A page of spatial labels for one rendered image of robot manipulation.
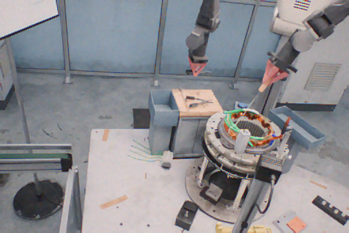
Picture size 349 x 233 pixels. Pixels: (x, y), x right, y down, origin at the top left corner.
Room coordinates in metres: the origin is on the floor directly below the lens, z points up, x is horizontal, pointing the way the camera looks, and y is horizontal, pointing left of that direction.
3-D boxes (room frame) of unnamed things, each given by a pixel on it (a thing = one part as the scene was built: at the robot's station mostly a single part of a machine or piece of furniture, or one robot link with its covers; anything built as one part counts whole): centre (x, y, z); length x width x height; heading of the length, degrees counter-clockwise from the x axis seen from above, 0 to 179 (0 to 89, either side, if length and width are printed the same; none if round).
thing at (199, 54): (1.19, -0.06, 1.30); 0.10 x 0.07 x 0.07; 18
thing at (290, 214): (0.77, -0.54, 0.79); 0.12 x 0.09 x 0.02; 130
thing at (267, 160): (0.45, -0.21, 1.37); 0.06 x 0.04 x 0.04; 170
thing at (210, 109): (1.16, -0.09, 1.05); 0.20 x 0.19 x 0.02; 107
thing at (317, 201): (0.88, -0.75, 0.79); 0.15 x 0.05 x 0.02; 48
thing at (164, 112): (1.11, 0.06, 0.92); 0.17 x 0.11 x 0.28; 17
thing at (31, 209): (1.25, 0.83, 0.01); 0.34 x 0.34 x 0.02
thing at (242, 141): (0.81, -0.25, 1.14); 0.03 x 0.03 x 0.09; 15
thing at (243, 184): (0.80, -0.31, 0.91); 0.02 x 0.02 x 0.21
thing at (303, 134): (1.11, -0.55, 0.92); 0.25 x 0.11 x 0.28; 36
